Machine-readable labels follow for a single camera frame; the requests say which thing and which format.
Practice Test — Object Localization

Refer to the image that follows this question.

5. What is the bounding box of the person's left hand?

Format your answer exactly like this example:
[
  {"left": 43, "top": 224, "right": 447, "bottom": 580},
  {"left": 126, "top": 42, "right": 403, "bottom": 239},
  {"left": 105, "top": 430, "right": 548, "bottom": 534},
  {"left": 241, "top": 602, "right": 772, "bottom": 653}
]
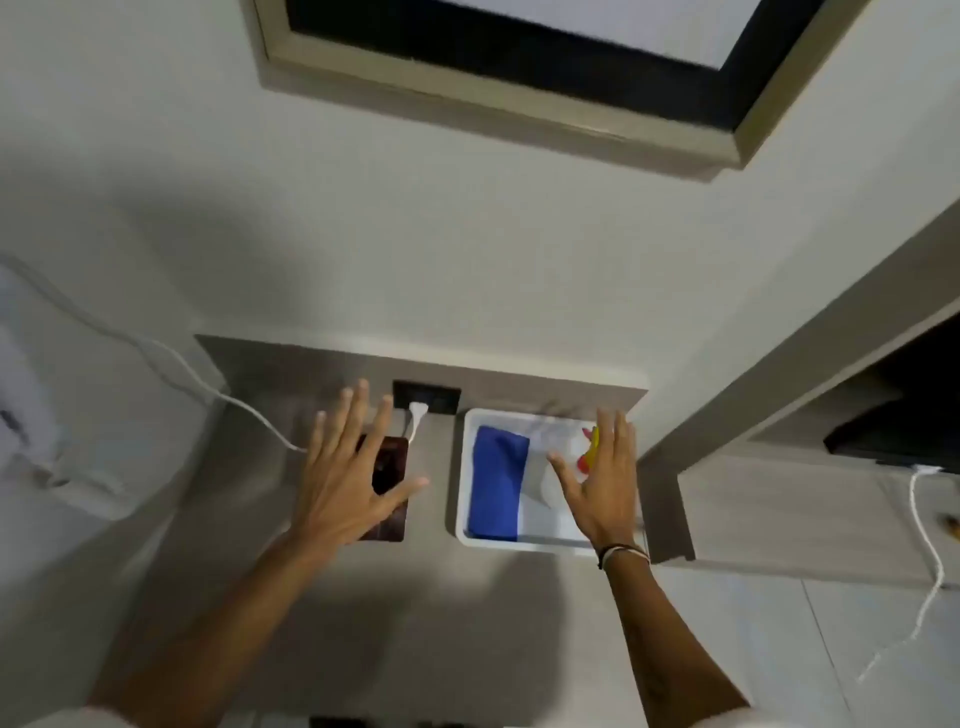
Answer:
[{"left": 288, "top": 378, "right": 430, "bottom": 556}]

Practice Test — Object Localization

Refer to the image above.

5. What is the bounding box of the person's right hand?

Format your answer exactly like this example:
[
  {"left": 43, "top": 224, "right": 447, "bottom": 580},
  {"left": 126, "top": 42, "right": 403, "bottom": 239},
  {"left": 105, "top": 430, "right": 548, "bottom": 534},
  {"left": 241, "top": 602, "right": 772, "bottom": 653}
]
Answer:
[{"left": 547, "top": 408, "right": 646, "bottom": 553}]

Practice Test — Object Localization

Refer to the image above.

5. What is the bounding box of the white spray bottle yellow trigger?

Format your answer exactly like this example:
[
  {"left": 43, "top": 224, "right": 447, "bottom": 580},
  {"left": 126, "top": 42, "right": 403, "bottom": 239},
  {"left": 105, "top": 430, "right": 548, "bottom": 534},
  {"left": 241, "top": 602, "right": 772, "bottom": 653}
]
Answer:
[{"left": 524, "top": 425, "right": 603, "bottom": 513}]

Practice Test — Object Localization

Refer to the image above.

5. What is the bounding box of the dark red glitter vase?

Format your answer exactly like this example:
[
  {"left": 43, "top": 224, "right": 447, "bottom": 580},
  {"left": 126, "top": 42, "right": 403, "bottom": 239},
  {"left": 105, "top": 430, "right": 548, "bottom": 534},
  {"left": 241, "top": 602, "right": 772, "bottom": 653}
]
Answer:
[{"left": 352, "top": 434, "right": 411, "bottom": 544}]

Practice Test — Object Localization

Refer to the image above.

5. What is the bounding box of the blue cloth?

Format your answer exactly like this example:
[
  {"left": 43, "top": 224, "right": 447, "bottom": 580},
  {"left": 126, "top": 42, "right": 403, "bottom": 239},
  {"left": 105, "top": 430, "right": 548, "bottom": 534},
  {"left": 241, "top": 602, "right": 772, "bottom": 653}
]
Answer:
[{"left": 467, "top": 425, "right": 531, "bottom": 543}]

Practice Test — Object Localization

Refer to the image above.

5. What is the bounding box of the person's right forearm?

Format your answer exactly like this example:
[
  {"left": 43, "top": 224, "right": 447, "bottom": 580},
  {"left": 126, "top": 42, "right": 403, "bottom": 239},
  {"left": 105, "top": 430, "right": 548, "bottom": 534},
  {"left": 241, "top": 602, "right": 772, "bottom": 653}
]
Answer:
[{"left": 603, "top": 553, "right": 751, "bottom": 728}]

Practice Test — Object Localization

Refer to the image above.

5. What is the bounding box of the person's left forearm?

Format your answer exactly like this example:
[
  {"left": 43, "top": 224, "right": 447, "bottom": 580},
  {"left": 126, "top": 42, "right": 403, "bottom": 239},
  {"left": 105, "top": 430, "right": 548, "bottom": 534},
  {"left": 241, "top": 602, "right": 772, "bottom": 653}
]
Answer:
[{"left": 89, "top": 524, "right": 354, "bottom": 712}]

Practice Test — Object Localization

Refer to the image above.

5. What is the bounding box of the black and white wristband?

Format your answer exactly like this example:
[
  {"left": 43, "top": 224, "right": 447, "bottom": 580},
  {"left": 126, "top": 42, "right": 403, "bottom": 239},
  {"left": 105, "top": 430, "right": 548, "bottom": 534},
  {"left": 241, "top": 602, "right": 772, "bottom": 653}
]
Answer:
[{"left": 596, "top": 542, "right": 652, "bottom": 572}]

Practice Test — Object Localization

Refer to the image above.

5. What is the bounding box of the white plastic tray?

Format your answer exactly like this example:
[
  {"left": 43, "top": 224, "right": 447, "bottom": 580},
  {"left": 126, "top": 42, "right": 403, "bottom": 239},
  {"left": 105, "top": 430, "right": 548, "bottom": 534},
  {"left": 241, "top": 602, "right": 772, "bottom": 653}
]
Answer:
[{"left": 454, "top": 407, "right": 649, "bottom": 559}]

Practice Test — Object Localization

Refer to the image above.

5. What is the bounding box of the grey wooden cabinet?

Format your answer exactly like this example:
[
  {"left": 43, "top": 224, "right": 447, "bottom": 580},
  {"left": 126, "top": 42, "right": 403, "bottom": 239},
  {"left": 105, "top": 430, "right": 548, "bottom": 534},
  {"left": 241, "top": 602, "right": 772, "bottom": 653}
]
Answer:
[{"left": 637, "top": 191, "right": 960, "bottom": 592}]

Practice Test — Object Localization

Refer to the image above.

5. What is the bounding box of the white shirt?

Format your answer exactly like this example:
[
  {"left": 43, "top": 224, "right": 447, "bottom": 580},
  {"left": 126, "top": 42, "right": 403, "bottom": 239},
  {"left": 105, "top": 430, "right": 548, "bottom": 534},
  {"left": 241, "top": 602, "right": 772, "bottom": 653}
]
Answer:
[{"left": 20, "top": 698, "right": 148, "bottom": 728}]

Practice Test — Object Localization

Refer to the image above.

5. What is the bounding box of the black wall socket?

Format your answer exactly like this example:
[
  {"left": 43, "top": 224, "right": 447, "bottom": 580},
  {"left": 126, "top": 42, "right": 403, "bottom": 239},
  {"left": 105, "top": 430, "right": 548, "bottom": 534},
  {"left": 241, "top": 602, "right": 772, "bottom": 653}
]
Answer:
[{"left": 392, "top": 380, "right": 462, "bottom": 416}]

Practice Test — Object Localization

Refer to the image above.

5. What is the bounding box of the white plug with cable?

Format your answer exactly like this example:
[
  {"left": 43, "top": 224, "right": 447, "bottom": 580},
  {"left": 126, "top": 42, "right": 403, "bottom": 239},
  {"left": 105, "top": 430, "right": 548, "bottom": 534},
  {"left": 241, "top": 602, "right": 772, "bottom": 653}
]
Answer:
[{"left": 0, "top": 253, "right": 431, "bottom": 455}]

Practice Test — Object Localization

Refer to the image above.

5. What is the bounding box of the white wall hair dryer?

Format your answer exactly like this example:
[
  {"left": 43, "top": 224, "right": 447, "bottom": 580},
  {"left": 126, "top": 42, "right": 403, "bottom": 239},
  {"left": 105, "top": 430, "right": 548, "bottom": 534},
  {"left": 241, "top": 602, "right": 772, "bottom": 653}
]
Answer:
[{"left": 0, "top": 262, "right": 130, "bottom": 520}]

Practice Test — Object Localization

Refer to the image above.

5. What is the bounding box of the thin white cable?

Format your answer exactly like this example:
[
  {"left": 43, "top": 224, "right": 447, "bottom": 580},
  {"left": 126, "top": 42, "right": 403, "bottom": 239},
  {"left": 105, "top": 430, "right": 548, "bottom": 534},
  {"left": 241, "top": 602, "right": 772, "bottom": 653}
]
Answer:
[{"left": 856, "top": 464, "right": 948, "bottom": 685}]

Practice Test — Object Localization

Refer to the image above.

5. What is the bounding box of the framed wall picture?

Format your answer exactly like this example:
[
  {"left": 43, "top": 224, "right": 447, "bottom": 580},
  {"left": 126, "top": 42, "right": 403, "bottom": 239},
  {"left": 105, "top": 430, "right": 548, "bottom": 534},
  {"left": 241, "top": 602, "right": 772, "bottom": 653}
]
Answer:
[{"left": 239, "top": 0, "right": 876, "bottom": 184}]

